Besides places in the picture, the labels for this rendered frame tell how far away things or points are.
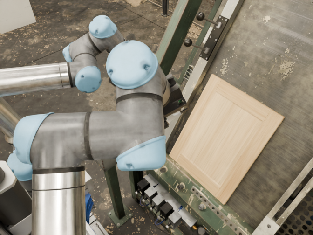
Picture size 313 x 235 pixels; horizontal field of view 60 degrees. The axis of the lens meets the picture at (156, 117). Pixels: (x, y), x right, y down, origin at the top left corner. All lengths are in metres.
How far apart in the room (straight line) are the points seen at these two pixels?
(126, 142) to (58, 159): 0.10
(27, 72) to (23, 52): 3.37
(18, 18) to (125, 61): 4.42
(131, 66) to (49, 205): 0.22
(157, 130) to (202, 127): 0.95
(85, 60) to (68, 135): 0.47
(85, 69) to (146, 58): 0.43
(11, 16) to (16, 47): 0.59
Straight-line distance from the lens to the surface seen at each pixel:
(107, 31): 0.89
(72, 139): 0.40
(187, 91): 1.35
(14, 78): 0.83
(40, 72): 0.83
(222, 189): 1.34
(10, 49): 4.35
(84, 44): 0.92
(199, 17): 1.23
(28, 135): 0.42
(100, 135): 0.39
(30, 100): 3.36
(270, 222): 1.24
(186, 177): 1.39
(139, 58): 0.40
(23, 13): 4.81
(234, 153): 1.28
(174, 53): 1.50
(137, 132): 0.39
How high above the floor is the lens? 2.09
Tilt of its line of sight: 47 degrees down
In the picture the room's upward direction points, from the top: straight up
